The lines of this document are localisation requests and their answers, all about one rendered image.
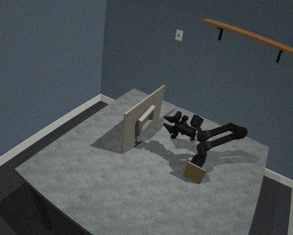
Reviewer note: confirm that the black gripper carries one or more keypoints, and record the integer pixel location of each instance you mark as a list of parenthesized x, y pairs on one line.
[(178, 127)]

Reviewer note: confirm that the grey rectangular picture frame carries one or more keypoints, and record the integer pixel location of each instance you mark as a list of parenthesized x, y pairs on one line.
[(146, 119)]

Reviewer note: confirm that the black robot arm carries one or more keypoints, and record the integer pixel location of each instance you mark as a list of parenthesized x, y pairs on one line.
[(203, 136)]

